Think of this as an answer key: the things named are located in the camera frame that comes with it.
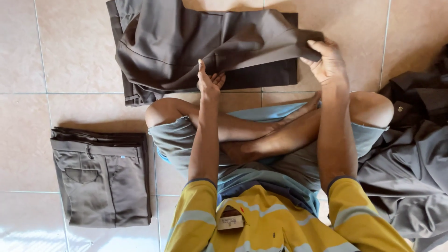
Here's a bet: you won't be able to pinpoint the person's leg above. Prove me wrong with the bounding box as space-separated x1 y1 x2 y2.
220 91 395 165
145 92 322 142

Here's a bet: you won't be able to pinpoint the folded brown trousers with pocket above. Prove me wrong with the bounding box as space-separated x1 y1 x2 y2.
50 139 152 229

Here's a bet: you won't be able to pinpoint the heap of brown clothes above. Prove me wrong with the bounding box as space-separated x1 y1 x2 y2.
356 43 448 252

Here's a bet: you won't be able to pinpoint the person's right hand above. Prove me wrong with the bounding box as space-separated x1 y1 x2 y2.
300 39 350 88

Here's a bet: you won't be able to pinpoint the person's left hand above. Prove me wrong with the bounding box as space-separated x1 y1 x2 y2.
196 59 227 103

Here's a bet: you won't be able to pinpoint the person's left leg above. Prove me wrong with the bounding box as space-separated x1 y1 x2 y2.
145 92 322 142

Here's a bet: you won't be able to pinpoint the person's right leg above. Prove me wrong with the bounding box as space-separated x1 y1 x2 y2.
220 91 395 165

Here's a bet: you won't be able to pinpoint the folded dark brown trousers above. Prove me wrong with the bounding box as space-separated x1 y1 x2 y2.
51 126 149 147

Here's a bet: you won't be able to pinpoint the yellow striped shirt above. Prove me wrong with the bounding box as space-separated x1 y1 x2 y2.
164 177 416 252

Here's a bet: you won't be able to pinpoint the grey shorts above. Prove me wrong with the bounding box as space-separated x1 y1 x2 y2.
148 115 390 215

